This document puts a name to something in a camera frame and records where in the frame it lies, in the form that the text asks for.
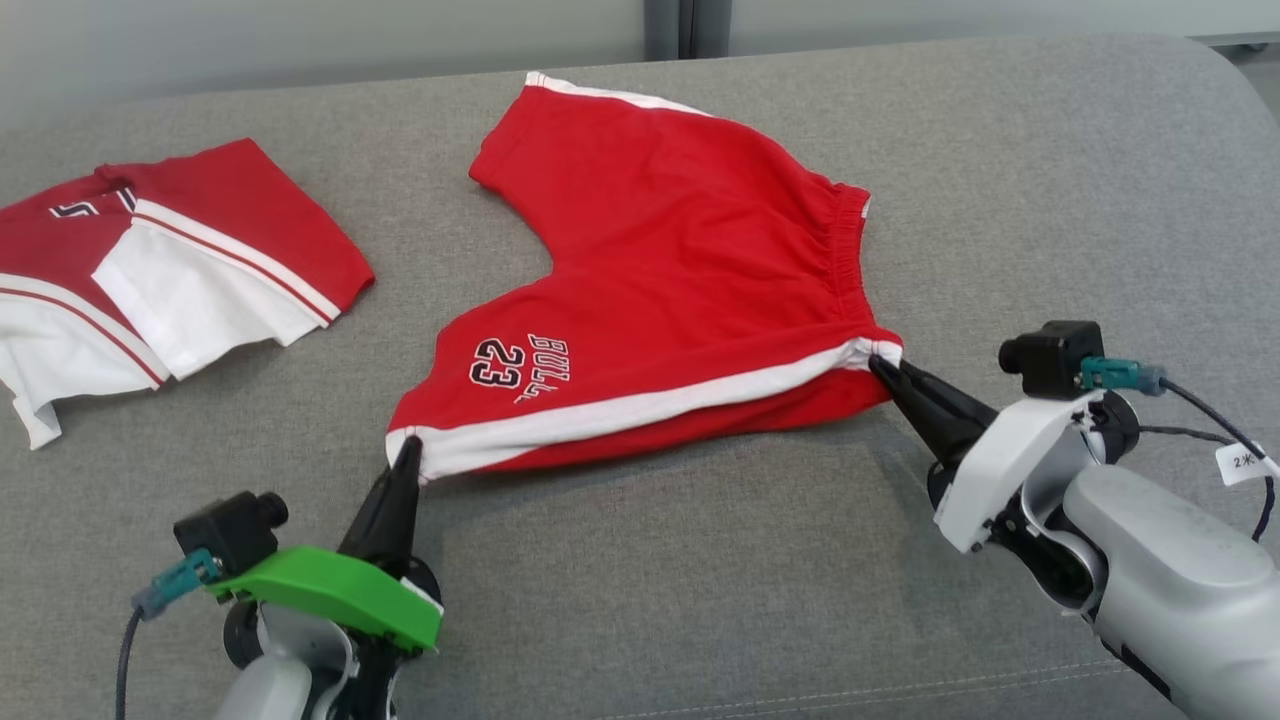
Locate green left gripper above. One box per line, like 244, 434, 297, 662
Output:
207, 436, 443, 653

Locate grey partition post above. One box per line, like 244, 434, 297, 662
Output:
690, 0, 734, 59
644, 0, 683, 61

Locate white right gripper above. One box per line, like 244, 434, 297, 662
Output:
870, 356, 1106, 554

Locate black right cable teal plug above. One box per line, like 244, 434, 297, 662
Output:
1080, 356, 1280, 546

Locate red white-striped Bulls shorts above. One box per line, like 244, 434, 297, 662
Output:
385, 70, 906, 485

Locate white paper cable tag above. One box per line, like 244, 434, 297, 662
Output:
1214, 440, 1280, 489

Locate black cable teal plug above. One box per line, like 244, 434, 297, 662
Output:
1080, 356, 1280, 546
114, 548, 226, 720

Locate grey partition foot rail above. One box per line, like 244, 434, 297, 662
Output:
1188, 30, 1280, 53

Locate red white Bulls jersey shirt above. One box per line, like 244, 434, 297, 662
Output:
0, 138, 376, 451

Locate black left cable teal plug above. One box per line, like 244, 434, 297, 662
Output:
114, 548, 226, 720

